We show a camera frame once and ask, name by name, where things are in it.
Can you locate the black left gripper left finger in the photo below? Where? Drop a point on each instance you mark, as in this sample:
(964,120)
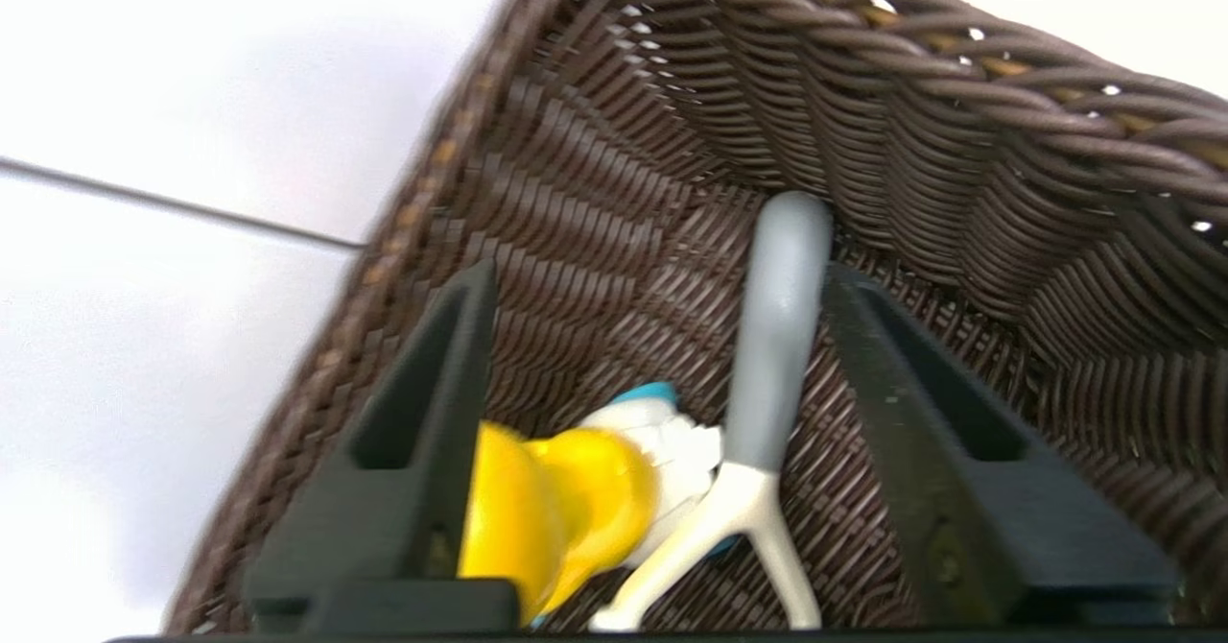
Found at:
(384,528)

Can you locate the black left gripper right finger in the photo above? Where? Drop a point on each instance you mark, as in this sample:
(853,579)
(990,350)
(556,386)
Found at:
(979,518)

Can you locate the yellow duck toy car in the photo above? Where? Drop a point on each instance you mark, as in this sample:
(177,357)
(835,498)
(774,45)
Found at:
(556,499)

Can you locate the dark brown wicker basket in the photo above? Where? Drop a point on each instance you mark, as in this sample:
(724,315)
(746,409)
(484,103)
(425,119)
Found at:
(672,144)

